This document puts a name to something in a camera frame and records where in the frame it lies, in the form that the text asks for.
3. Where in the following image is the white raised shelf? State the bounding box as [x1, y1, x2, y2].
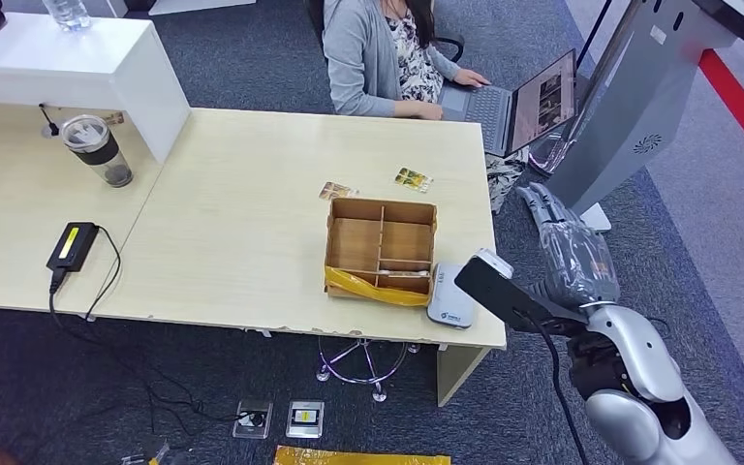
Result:
[0, 11, 193, 164]

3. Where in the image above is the white furniture base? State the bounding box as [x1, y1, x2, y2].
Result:
[148, 0, 260, 17]

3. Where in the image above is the floor socket with yellow label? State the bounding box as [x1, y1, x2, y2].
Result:
[285, 399, 326, 441]

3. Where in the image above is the chrome stool base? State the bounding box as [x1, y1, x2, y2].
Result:
[315, 336, 422, 405]

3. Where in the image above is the yellow plastic tape strip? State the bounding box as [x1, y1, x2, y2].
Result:
[325, 265, 434, 310]

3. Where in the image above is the person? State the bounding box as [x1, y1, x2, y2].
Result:
[320, 0, 531, 217]

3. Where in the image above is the grey open laptop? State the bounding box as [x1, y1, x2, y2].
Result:
[438, 48, 579, 160]

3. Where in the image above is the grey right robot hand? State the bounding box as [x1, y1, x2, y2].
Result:
[515, 182, 622, 309]

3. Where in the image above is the clear tumbler with lid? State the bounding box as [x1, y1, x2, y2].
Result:
[59, 113, 135, 189]

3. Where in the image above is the white card reader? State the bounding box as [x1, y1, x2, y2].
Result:
[426, 262, 478, 330]

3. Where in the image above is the yellow plastic bag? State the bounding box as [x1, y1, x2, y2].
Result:
[272, 444, 454, 465]

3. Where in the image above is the clear water bottle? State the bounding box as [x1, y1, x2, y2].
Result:
[42, 0, 95, 33]

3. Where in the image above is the wooden divided box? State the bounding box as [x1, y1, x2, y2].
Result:
[324, 197, 440, 310]

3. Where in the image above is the floor socket with plug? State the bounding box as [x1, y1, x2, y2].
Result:
[232, 398, 276, 441]

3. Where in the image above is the grey kiosk stand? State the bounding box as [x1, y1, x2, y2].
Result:
[523, 0, 744, 235]

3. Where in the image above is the person's left hand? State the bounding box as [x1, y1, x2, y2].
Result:
[452, 68, 494, 90]

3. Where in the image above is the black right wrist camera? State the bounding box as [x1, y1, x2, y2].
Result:
[453, 248, 590, 339]

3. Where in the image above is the small black desk plug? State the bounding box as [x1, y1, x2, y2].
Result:
[39, 102, 63, 140]

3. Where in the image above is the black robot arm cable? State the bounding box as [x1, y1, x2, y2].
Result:
[524, 312, 593, 465]

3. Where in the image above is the brown picture card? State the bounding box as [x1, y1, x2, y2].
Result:
[318, 181, 361, 202]

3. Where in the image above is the black power adapter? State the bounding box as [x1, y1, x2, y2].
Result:
[46, 222, 102, 274]

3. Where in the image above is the black adapter cable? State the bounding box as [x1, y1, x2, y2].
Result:
[46, 224, 268, 439]

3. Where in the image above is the person's right hand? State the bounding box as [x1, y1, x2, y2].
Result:
[409, 100, 446, 122]

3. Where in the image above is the chrome chair base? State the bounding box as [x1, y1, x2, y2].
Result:
[527, 131, 574, 178]

